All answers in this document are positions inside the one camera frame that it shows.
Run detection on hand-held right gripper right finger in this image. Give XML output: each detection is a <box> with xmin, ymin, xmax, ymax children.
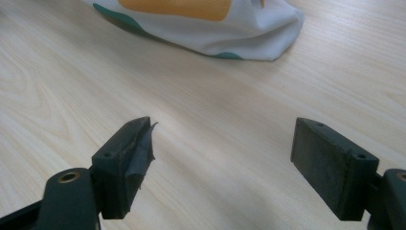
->
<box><xmin>289</xmin><ymin>117</ymin><xmax>406</xmax><ymax>230</ymax></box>

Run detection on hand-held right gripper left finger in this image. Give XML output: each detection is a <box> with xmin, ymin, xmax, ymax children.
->
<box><xmin>35</xmin><ymin>116</ymin><xmax>159</xmax><ymax>230</ymax></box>

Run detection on white cloth with orange and green print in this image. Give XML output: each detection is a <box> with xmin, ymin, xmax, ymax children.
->
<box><xmin>81</xmin><ymin>0</ymin><xmax>305</xmax><ymax>62</ymax></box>

